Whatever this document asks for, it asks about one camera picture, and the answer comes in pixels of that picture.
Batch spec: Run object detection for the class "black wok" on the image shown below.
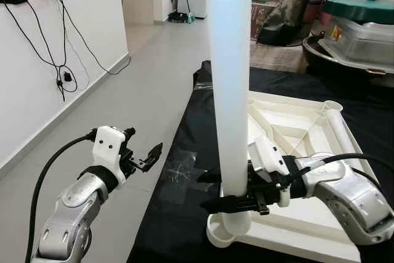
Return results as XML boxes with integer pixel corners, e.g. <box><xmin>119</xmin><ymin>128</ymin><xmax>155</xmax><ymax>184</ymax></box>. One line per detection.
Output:
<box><xmin>302</xmin><ymin>32</ymin><xmax>394</xmax><ymax>88</ymax></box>

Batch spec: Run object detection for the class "clear tape cross patch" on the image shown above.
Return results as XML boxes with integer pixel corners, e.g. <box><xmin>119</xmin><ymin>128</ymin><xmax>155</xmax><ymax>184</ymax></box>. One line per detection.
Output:
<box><xmin>161</xmin><ymin>151</ymin><xmax>203</xmax><ymax>207</ymax></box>

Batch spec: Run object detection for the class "black tablecloth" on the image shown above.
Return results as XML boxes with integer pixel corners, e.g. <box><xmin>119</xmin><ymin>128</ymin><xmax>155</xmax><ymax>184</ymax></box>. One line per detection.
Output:
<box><xmin>126</xmin><ymin>60</ymin><xmax>394</xmax><ymax>263</ymax></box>

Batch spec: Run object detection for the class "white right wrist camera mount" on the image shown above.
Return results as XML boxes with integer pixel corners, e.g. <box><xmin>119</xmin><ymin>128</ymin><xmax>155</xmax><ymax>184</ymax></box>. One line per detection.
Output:
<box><xmin>248</xmin><ymin>137</ymin><xmax>291</xmax><ymax>208</ymax></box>

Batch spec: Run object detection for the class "white plastic children table top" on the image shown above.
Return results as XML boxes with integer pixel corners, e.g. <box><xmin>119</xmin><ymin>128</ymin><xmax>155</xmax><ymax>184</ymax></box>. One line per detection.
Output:
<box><xmin>206</xmin><ymin>91</ymin><xmax>394</xmax><ymax>263</ymax></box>

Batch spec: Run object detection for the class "dark plastic bag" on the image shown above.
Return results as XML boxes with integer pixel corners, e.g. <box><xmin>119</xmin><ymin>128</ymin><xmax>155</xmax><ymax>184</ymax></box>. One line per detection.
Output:
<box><xmin>255</xmin><ymin>0</ymin><xmax>339</xmax><ymax>48</ymax></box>

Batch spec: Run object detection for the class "beige cloth covered bench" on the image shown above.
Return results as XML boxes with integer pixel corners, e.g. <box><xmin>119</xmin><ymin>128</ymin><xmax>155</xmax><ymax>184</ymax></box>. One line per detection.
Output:
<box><xmin>249</xmin><ymin>23</ymin><xmax>308</xmax><ymax>73</ymax></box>

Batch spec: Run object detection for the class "white plastic table leg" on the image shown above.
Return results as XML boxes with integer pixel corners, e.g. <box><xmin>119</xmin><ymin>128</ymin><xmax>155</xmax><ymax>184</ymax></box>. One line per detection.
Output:
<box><xmin>205</xmin><ymin>0</ymin><xmax>254</xmax><ymax>234</ymax></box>
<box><xmin>321</xmin><ymin>104</ymin><xmax>379</xmax><ymax>180</ymax></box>

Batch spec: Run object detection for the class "clear plastic container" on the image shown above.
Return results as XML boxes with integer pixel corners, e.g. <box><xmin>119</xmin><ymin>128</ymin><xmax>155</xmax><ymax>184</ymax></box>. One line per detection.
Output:
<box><xmin>317</xmin><ymin>15</ymin><xmax>394</xmax><ymax>67</ymax></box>

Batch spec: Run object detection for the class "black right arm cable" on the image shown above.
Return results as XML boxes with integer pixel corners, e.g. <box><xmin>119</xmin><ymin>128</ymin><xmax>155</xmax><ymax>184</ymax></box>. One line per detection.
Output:
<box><xmin>292</xmin><ymin>152</ymin><xmax>394</xmax><ymax>174</ymax></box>

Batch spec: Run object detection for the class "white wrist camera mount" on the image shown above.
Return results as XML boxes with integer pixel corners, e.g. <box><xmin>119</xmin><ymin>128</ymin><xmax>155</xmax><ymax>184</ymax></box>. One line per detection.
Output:
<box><xmin>248</xmin><ymin>137</ymin><xmax>291</xmax><ymax>208</ymax></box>
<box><xmin>92</xmin><ymin>126</ymin><xmax>127</xmax><ymax>177</ymax></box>

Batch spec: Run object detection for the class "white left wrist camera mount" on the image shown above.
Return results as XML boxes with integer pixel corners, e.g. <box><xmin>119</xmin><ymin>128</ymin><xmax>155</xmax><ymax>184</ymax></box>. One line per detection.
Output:
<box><xmin>92</xmin><ymin>126</ymin><xmax>127</xmax><ymax>177</ymax></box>

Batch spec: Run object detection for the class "green round pot lid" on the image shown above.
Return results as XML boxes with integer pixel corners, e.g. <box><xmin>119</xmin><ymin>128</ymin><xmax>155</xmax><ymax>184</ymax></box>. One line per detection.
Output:
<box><xmin>321</xmin><ymin>0</ymin><xmax>394</xmax><ymax>25</ymax></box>

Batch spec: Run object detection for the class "clear tape strip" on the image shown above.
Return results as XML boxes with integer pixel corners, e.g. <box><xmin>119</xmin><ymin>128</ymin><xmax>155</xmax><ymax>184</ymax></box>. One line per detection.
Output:
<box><xmin>193</xmin><ymin>80</ymin><xmax>214</xmax><ymax>91</ymax></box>

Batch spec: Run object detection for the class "long black wall cable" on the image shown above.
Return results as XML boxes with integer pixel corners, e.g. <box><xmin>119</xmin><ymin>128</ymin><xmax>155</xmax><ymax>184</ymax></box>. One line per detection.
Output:
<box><xmin>52</xmin><ymin>0</ymin><xmax>132</xmax><ymax>76</ymax></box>

